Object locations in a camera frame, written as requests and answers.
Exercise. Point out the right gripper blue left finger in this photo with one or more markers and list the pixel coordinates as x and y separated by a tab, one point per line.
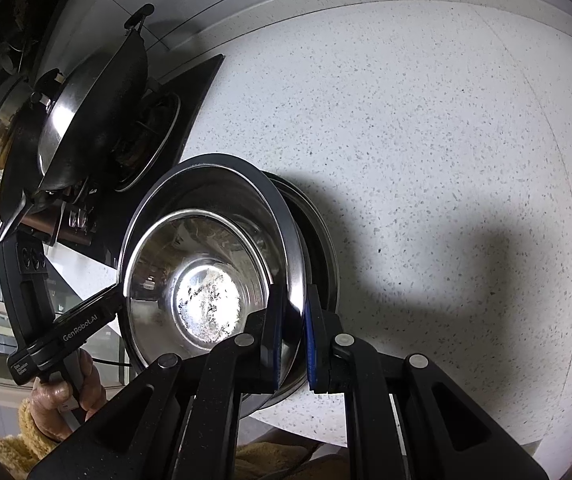
262	368

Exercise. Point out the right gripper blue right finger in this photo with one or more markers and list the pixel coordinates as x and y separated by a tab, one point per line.
325	373

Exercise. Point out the small stainless steel bowl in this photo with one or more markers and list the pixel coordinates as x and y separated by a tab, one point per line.
191	281

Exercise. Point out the stainless steel plate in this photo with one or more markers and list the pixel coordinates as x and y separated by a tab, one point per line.
230	186
321	262

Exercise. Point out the left hand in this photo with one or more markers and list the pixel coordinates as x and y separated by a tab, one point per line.
47	397

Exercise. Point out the black gas stove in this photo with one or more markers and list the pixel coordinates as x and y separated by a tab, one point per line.
118	166

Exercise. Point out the steel pot with lid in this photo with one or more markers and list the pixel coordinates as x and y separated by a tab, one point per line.
16	93

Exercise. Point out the black wok with lid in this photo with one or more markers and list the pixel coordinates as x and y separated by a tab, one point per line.
67	127

